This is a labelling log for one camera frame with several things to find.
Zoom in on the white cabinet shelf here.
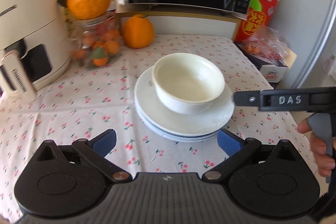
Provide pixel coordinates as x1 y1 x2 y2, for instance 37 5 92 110
115 11 242 41

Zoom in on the red gift box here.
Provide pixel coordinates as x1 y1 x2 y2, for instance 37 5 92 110
234 0 279 43

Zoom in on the cream bowl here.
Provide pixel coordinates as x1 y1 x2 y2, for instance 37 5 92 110
151 53 226 114

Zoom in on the glass jar of kumquats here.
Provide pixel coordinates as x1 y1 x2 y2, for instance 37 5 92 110
69 13 121 69

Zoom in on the plastic bag of fruit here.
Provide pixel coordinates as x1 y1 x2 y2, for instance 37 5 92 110
241 26 289 60

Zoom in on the cream air fryer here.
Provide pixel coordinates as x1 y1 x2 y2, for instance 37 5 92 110
1 0 71 102

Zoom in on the dark blue cardboard box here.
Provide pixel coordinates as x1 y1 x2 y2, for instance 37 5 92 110
236 43 297 85

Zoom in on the silver refrigerator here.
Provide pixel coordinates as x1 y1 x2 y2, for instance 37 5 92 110
270 0 335 89

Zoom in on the right hand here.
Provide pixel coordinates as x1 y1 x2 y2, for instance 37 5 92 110
297 119 335 177

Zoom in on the white floral plate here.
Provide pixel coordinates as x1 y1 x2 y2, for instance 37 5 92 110
134 68 235 136

